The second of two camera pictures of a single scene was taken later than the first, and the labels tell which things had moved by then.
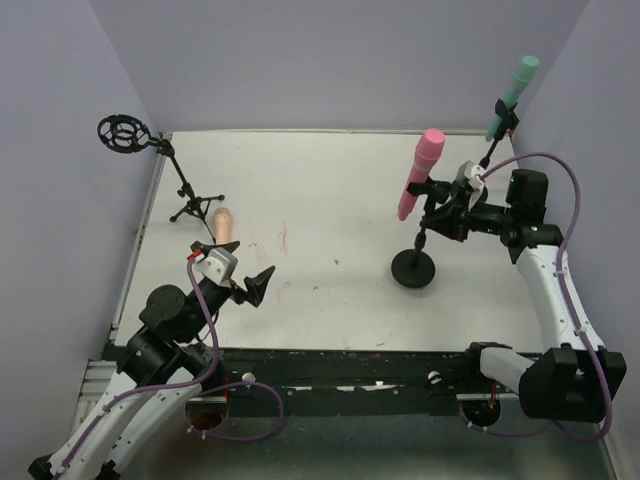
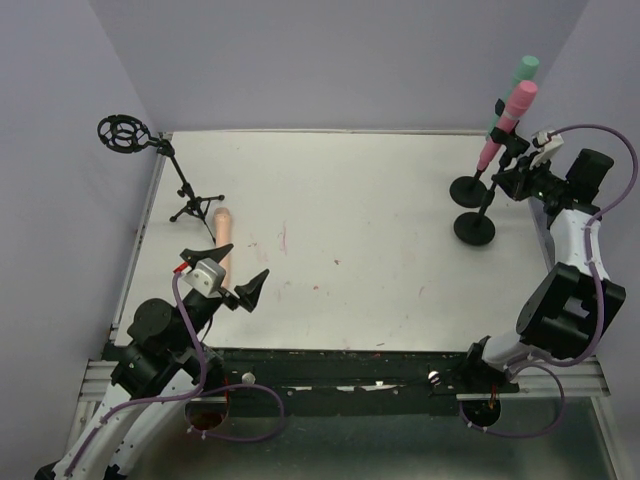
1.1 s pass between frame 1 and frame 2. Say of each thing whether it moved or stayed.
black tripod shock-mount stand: stayed
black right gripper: moved
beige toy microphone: stayed
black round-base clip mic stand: moved
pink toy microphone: moved
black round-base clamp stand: moved
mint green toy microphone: stayed
